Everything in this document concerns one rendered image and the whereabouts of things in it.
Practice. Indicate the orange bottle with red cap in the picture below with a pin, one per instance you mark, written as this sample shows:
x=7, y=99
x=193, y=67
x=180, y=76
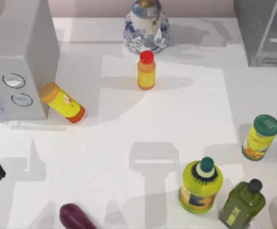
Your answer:
x=146, y=74

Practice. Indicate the yellow can with orange ends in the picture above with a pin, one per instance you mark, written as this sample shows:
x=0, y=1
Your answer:
x=62, y=102

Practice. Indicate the blue and white vase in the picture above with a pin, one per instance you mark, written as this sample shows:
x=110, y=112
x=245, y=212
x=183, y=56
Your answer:
x=143, y=35

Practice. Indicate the lime bottle with teal cap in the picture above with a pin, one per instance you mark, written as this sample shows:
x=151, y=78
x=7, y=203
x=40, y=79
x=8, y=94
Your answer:
x=200, y=188

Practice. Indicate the small microwave knob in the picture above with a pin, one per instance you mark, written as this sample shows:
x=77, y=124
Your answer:
x=22, y=100

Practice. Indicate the purple eggplant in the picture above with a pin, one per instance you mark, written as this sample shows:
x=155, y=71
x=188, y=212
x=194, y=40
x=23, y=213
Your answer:
x=75, y=218

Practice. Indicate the yellow can with green lid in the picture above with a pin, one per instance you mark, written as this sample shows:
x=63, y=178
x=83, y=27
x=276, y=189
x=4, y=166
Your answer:
x=260, y=138

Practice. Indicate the large microwave knob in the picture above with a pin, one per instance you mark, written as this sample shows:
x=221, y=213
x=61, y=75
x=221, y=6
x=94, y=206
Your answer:
x=13, y=81

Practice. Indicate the olive green bottle black cap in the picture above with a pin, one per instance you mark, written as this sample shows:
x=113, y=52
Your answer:
x=242, y=207

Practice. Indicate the pale microwave oven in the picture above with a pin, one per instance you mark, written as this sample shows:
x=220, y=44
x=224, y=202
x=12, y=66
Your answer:
x=14, y=47

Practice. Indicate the grey cabinet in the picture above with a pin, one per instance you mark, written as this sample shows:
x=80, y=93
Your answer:
x=265, y=31

